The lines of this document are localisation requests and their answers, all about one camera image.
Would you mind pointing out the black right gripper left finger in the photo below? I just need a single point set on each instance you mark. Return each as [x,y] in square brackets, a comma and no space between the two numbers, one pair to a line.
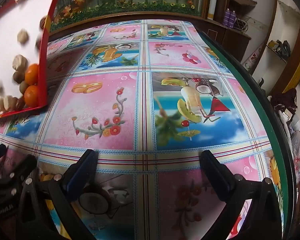
[79,173]

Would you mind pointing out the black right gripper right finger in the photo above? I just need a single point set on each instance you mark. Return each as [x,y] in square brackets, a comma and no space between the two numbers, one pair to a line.
[219,176]

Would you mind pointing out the brown longan fruit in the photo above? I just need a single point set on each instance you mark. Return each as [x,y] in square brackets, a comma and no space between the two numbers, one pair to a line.
[20,103]
[23,87]
[18,77]

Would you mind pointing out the orange fruit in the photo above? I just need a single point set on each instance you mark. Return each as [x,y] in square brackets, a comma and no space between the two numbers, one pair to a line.
[31,96]
[32,74]

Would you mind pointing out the beige biscuit chunk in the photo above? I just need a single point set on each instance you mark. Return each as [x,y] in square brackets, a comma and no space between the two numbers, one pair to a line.
[19,63]

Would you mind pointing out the round beige biscuit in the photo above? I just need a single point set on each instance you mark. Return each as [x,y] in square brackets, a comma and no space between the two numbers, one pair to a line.
[22,36]

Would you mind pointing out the red white tray box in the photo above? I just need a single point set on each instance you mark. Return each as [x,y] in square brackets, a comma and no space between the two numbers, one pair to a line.
[35,16]

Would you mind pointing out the colourful patterned tablecloth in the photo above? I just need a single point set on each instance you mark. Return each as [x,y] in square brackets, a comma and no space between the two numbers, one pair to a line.
[149,96]

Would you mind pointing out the purple bottles on shelf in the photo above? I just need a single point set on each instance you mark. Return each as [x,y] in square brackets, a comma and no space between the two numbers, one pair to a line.
[229,18]

